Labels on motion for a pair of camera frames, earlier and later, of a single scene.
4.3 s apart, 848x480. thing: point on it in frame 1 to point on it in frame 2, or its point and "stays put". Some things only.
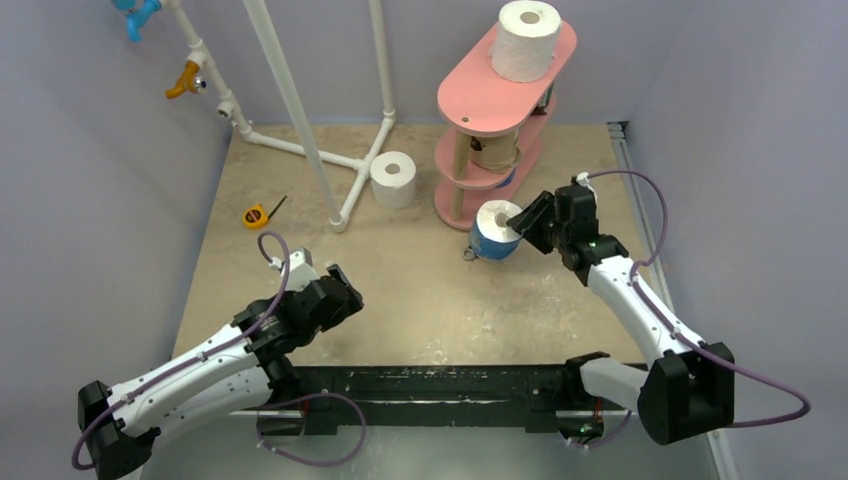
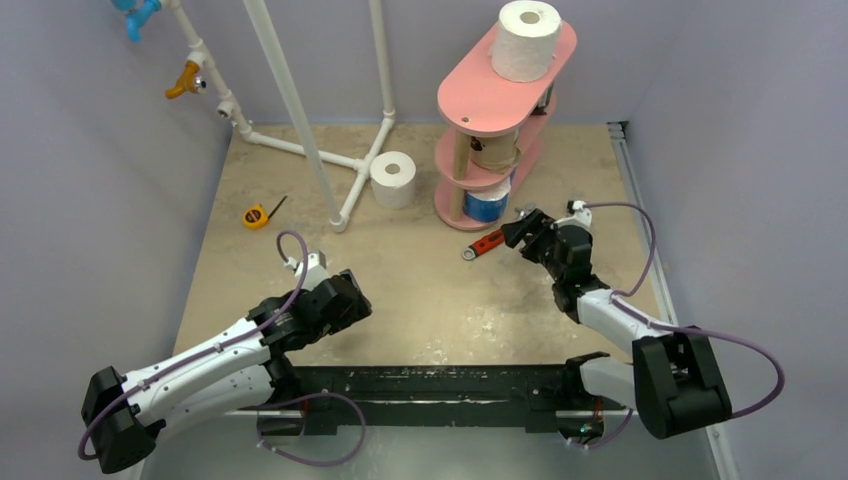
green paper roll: [539, 110] stays put
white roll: [491, 237] to [487, 205]
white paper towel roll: [525, 40] stays put
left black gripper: [349, 307] stays put
